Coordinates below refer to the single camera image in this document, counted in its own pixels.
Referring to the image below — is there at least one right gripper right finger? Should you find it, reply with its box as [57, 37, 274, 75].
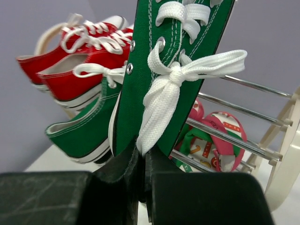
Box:
[145, 148, 274, 225]

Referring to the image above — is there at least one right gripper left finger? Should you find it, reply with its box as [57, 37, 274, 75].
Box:
[0, 140, 140, 225]

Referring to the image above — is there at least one pink sandal front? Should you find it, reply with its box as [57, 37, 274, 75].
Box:
[168, 98, 206, 160]

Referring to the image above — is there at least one pink sandal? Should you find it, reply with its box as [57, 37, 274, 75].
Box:
[168, 98, 206, 160]
[177, 112, 247, 172]

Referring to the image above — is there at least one pink sandal back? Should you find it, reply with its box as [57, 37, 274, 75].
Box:
[177, 112, 247, 172]

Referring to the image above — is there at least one green sneaker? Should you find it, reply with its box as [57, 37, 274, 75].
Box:
[109, 0, 247, 156]
[45, 63, 126, 164]

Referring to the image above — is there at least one cream shoe shelf with rods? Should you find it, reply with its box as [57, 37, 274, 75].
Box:
[34, 22, 300, 214]

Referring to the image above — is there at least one right red canvas sneaker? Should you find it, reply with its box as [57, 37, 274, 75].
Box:
[38, 25, 134, 111]

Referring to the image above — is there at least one red canvas sneaker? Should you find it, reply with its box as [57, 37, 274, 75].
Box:
[16, 13, 128, 92]
[38, 25, 134, 111]

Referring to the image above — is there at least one left red canvas sneaker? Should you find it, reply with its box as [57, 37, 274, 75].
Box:
[16, 13, 128, 92]

